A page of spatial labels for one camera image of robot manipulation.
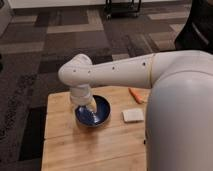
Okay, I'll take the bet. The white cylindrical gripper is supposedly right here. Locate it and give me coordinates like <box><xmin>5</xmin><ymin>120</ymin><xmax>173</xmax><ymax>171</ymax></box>
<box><xmin>70</xmin><ymin>84</ymin><xmax>97</xmax><ymax>112</ymax></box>

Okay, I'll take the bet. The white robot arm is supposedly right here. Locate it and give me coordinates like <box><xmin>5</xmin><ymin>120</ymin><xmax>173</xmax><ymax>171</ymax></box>
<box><xmin>58</xmin><ymin>50</ymin><xmax>213</xmax><ymax>171</ymax></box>

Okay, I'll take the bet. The dark blue ceramic bowl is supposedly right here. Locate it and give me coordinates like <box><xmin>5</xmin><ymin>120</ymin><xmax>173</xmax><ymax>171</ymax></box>
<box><xmin>75</xmin><ymin>95</ymin><xmax>111</xmax><ymax>127</ymax></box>

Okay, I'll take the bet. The orange carrot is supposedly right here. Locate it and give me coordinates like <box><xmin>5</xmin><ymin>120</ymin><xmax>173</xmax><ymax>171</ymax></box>
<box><xmin>129</xmin><ymin>88</ymin><xmax>145</xmax><ymax>104</ymax></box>

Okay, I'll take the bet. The black rolling cart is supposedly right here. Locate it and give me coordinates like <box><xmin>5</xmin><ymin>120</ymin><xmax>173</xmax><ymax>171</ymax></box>
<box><xmin>104</xmin><ymin>0</ymin><xmax>142</xmax><ymax>19</ymax></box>

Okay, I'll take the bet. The black office chair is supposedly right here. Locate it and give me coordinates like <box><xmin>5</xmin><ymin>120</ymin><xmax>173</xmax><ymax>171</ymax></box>
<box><xmin>175</xmin><ymin>0</ymin><xmax>213</xmax><ymax>54</ymax></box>

